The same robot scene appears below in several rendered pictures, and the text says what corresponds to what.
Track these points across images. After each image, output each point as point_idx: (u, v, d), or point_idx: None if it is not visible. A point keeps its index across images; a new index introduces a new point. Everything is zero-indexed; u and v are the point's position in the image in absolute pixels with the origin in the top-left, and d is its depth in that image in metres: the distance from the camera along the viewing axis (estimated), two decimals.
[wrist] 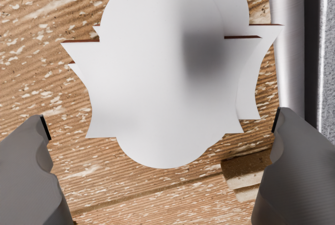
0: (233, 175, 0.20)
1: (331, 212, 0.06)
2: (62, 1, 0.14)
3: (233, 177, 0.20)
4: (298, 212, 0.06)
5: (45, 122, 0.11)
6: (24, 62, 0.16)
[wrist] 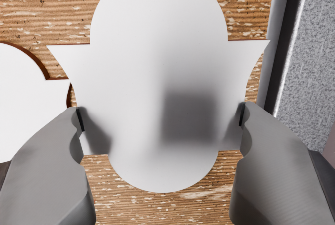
0: None
1: (299, 196, 0.06)
2: None
3: None
4: (271, 201, 0.06)
5: (80, 114, 0.12)
6: None
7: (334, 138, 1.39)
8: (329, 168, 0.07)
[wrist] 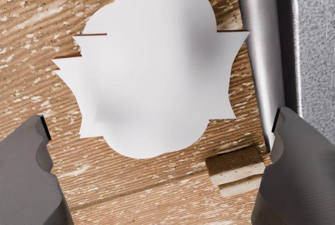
0: (215, 171, 0.21)
1: (331, 212, 0.06)
2: (46, 12, 0.16)
3: (216, 174, 0.21)
4: (298, 212, 0.06)
5: (45, 122, 0.11)
6: (14, 70, 0.18)
7: None
8: None
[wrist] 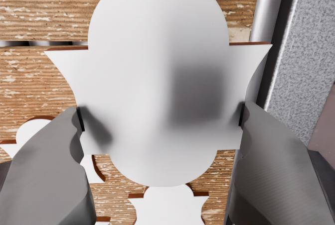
0: None
1: (298, 196, 0.06)
2: None
3: None
4: (271, 201, 0.06)
5: (81, 114, 0.12)
6: None
7: (330, 139, 1.45)
8: (328, 168, 0.07)
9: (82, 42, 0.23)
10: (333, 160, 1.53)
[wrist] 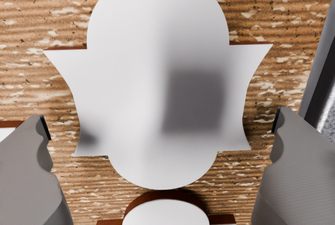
0: None
1: (331, 212, 0.06)
2: None
3: None
4: (298, 212, 0.06)
5: (45, 122, 0.11)
6: None
7: None
8: None
9: None
10: None
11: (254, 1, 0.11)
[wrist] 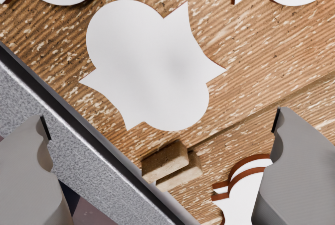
0: (197, 174, 0.24)
1: (331, 212, 0.06)
2: None
3: (198, 176, 0.24)
4: (298, 212, 0.06)
5: (45, 122, 0.11)
6: None
7: None
8: None
9: None
10: None
11: (145, 134, 0.24)
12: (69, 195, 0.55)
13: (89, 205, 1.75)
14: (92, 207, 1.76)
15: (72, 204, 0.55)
